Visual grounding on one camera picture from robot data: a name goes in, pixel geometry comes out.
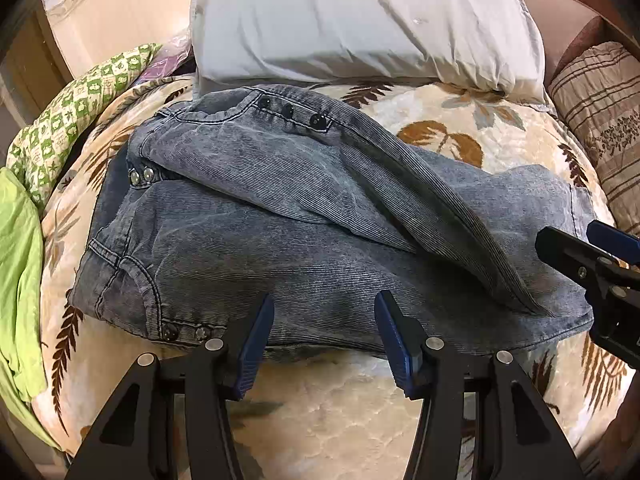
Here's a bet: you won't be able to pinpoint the white pillow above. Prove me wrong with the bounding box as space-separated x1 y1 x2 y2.
192 0 550 105

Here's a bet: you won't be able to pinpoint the leaf-print beige blanket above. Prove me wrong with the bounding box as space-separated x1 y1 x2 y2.
31 74 632 480

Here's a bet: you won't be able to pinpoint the green-white patterned cloth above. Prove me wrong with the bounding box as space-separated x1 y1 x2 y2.
6 43 164 210

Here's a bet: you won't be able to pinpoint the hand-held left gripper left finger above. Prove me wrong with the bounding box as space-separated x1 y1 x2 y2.
65 293 275 480

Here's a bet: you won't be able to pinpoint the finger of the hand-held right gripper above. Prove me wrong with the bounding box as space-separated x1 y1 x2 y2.
586 219 640 267
534 226 640 312

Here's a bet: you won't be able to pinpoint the purple-print plastic bag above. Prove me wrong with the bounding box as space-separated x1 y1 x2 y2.
139 27 196 82

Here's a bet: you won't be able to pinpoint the cream wooden headboard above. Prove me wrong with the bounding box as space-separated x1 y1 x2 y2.
42 0 213 83

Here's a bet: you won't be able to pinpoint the bright green cloth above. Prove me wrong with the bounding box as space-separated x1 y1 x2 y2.
0 167 63 450

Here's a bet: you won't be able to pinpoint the striped beige cushion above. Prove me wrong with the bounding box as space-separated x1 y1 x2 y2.
548 41 640 237

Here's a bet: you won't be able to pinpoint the grey-blue denim pants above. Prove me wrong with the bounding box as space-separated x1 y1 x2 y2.
66 84 597 356

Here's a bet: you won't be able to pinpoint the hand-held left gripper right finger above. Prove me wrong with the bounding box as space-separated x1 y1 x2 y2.
374 290 586 480

